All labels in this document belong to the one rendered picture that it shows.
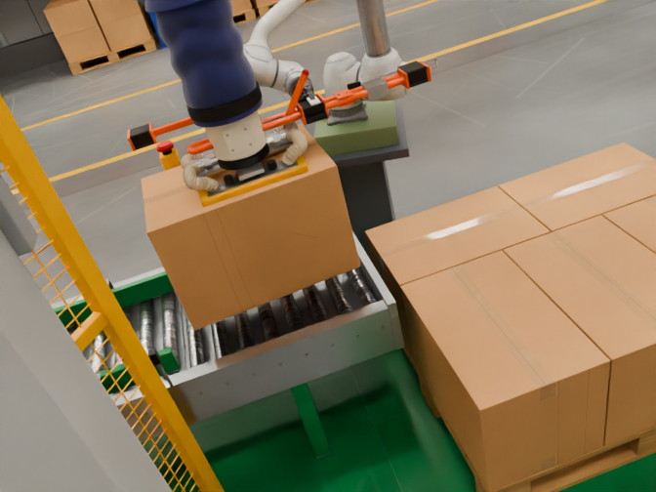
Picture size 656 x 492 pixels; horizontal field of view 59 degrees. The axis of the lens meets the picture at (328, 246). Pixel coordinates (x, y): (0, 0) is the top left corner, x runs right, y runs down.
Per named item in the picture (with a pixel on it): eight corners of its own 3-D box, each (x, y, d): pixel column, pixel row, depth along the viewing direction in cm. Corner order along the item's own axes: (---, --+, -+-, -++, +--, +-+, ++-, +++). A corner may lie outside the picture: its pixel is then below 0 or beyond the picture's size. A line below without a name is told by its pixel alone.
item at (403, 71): (407, 89, 184) (405, 74, 181) (398, 83, 190) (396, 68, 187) (431, 81, 184) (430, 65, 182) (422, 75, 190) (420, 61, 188)
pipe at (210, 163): (198, 195, 173) (191, 179, 170) (191, 163, 194) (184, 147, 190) (305, 158, 177) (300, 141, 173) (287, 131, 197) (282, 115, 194)
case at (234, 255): (193, 331, 191) (146, 232, 168) (182, 267, 223) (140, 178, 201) (360, 266, 199) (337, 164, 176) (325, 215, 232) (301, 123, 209)
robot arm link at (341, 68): (336, 96, 268) (327, 49, 255) (372, 96, 260) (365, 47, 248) (321, 110, 256) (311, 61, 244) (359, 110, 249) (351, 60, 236)
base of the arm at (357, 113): (318, 111, 271) (316, 101, 267) (365, 103, 268) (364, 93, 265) (318, 128, 256) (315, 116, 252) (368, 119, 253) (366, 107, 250)
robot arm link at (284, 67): (306, 102, 208) (271, 93, 203) (297, 89, 221) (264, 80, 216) (315, 72, 204) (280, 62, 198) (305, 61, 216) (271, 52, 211)
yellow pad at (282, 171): (203, 208, 173) (197, 193, 171) (200, 193, 182) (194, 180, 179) (309, 171, 177) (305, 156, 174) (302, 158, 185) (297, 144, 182)
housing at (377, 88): (369, 102, 183) (366, 89, 181) (362, 96, 189) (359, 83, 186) (389, 95, 184) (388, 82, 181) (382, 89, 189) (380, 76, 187)
